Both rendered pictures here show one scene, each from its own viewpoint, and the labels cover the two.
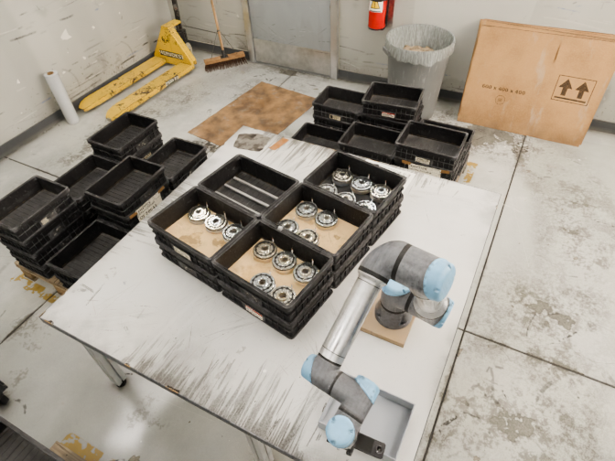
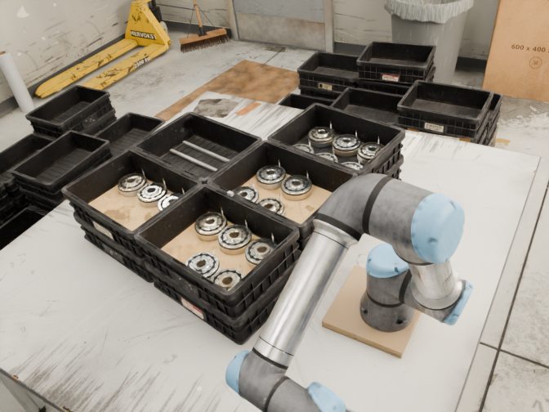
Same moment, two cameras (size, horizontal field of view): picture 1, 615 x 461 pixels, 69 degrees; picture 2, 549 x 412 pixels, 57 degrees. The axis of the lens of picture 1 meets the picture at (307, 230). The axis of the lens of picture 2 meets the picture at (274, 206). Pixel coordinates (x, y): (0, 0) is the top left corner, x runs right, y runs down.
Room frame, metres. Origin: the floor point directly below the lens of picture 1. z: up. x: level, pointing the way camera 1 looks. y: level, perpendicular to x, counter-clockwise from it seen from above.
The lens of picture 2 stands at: (0.09, -0.14, 1.91)
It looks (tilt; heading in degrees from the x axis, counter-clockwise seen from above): 40 degrees down; 6
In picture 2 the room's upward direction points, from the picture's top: 8 degrees counter-clockwise
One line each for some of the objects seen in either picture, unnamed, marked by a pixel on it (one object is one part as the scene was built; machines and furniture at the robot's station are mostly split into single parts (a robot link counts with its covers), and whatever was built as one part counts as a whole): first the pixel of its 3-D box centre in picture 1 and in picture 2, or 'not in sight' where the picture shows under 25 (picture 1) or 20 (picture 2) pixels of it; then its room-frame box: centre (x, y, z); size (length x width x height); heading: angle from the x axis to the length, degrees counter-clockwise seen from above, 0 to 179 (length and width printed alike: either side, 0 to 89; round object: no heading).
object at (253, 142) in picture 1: (250, 141); (213, 106); (2.31, 0.31, 0.71); 0.22 x 0.19 x 0.01; 60
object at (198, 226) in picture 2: (264, 249); (210, 222); (1.28, 0.19, 0.86); 0.10 x 0.10 x 0.01
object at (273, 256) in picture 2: (272, 262); (215, 235); (1.15, 0.15, 0.92); 0.40 x 0.30 x 0.02; 51
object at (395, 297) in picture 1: (398, 290); (391, 271); (0.99, -0.33, 0.89); 0.13 x 0.12 x 0.14; 52
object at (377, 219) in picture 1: (353, 188); (335, 149); (1.62, -0.23, 0.87); 0.40 x 0.30 x 0.11; 51
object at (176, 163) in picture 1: (178, 176); (131, 158); (2.51, 0.89, 0.31); 0.40 x 0.30 x 0.34; 150
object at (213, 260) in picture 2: (262, 283); (201, 265); (1.10, 0.19, 0.86); 0.10 x 0.10 x 0.01
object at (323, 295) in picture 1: (275, 285); (225, 272); (1.15, 0.15, 0.76); 0.40 x 0.30 x 0.12; 51
